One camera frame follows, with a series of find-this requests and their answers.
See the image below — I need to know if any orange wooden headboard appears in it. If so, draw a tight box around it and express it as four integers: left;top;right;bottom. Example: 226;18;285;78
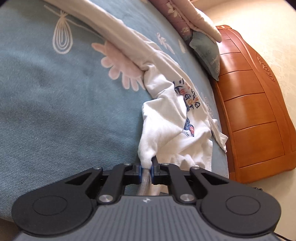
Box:
211;25;295;183

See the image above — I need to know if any grey-green pillow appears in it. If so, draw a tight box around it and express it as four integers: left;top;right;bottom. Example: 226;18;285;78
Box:
189;31;220;81

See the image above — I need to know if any pink floral folded quilt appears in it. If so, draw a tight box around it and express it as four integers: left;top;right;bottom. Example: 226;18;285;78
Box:
151;0;222;43

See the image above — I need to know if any white printed sweatshirt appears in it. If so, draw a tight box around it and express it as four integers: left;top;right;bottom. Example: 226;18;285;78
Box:
43;0;229;197

